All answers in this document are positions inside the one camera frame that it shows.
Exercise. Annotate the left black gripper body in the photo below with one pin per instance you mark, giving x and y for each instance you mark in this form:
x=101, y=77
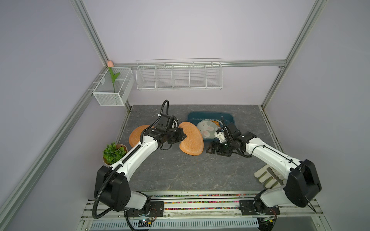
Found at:
x=174, y=136

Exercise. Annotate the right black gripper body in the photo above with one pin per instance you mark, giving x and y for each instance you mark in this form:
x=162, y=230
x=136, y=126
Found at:
x=222, y=148

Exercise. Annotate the orange cork coaster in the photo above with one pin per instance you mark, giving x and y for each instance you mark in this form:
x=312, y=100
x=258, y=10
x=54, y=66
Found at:
x=193, y=144
x=134, y=137

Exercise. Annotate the pale green bunny coaster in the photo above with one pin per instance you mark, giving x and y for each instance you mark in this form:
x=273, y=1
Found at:
x=208, y=128

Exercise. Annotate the teal plastic storage box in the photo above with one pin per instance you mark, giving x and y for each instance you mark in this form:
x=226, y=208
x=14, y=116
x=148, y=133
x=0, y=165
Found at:
x=196, y=117

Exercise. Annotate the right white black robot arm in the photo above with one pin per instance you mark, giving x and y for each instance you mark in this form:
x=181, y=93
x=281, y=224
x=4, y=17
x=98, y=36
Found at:
x=302, y=180

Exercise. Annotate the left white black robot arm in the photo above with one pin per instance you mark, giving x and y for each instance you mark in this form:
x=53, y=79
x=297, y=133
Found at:
x=112, y=190

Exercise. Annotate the white green work glove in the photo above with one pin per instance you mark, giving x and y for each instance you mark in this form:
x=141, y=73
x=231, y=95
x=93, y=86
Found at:
x=269, y=177

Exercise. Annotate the small potted green plant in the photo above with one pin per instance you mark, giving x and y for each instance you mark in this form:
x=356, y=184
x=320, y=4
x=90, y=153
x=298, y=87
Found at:
x=113, y=153

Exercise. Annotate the artificial pink tulip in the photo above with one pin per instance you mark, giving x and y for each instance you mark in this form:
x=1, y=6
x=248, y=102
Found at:
x=113, y=75

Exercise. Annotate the white wire wall rack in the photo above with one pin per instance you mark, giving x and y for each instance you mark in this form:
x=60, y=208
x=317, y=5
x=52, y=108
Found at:
x=180, y=74

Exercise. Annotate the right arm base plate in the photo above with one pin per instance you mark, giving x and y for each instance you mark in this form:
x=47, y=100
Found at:
x=256, y=207

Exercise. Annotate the white mesh wall basket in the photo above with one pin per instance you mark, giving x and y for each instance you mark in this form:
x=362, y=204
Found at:
x=103, y=92

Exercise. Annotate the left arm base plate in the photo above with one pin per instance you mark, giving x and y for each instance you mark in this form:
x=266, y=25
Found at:
x=153, y=209

